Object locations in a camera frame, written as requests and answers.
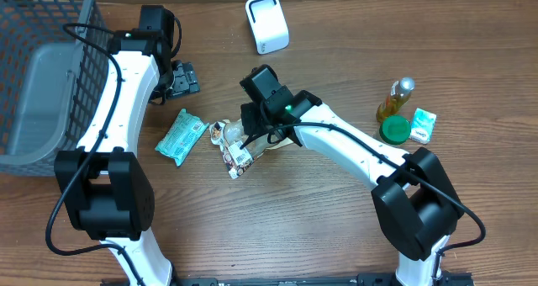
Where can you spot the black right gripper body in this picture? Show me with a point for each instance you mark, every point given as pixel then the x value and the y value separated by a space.
pixel 259 123

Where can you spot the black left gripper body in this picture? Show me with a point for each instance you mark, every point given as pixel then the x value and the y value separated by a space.
pixel 184 81

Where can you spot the brown mixed nuts bag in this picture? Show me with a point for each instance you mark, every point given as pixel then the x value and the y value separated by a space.
pixel 230 136

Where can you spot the green flushable wipes pack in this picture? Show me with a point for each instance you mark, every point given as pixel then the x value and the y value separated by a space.
pixel 184 133

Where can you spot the green lidded jar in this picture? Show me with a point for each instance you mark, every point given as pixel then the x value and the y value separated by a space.
pixel 395 130

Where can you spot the yellow oil bottle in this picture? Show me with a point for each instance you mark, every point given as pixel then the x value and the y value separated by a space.
pixel 399 95

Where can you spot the small teal tissue pack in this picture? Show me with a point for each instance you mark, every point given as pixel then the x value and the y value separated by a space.
pixel 422 126

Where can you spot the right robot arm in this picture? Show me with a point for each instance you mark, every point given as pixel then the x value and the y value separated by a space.
pixel 417 207

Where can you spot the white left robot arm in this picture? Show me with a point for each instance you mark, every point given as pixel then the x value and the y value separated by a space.
pixel 103 187

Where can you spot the white barcode scanner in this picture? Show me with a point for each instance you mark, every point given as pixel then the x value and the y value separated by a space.
pixel 268 25

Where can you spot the dark grey plastic basket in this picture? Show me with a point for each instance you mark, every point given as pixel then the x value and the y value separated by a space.
pixel 50 83

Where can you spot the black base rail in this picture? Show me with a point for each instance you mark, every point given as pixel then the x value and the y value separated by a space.
pixel 286 281

